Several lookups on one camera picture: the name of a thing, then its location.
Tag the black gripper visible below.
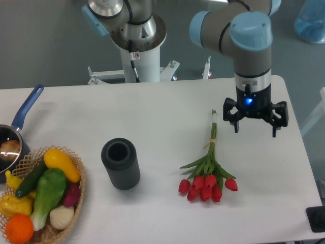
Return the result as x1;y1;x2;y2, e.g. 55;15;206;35
223;85;288;138

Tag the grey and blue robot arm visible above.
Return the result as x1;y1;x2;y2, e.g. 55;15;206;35
82;1;288;132

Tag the red tulip bouquet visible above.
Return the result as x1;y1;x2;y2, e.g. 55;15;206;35
178;109;238;202

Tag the blue translucent plastic bag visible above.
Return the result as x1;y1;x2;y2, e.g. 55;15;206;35
294;0;324;44

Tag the black device at edge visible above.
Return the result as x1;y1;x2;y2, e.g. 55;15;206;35
306;206;325;233

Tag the dark grey ribbed vase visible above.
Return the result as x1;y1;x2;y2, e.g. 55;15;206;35
101;138;141;190

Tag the purple red radish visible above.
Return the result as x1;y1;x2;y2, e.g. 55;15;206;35
62;183;81;207

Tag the yellow squash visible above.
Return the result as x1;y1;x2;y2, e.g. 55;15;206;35
44;148;81;183

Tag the green bok choy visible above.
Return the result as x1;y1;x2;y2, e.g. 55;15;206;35
30;168;68;231

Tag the white garlic bulb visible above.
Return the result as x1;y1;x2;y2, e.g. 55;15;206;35
49;205;74;230

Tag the dark green cucumber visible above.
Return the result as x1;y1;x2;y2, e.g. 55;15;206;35
15;161;48;198

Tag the brown bread roll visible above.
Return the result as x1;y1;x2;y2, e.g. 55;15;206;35
1;140;21;162

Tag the yellow banana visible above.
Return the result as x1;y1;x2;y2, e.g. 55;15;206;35
5;170;36;200

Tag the yellow bell pepper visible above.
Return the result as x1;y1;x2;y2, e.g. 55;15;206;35
1;194;34;219

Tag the orange fruit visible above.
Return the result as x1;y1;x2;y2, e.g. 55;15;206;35
5;214;34;243

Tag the white frame at right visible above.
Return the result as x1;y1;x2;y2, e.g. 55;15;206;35
300;87;324;137

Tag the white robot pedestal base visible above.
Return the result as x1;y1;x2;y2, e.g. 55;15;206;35
87;12;213;85

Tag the blue handled saucepan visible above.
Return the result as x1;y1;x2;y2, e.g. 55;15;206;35
1;84;44;184

